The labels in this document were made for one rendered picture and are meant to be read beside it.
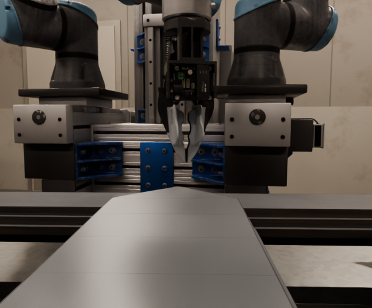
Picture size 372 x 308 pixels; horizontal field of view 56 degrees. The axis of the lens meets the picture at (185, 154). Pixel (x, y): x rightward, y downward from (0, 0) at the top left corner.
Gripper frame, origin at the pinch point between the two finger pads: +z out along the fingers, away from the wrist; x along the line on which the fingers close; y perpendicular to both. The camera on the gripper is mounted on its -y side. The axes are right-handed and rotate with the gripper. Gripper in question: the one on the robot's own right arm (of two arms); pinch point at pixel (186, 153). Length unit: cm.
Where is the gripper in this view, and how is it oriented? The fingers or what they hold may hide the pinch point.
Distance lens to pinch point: 57.5
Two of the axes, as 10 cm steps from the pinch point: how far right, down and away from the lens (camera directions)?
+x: 9.9, -0.2, 1.3
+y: 1.3, 1.0, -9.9
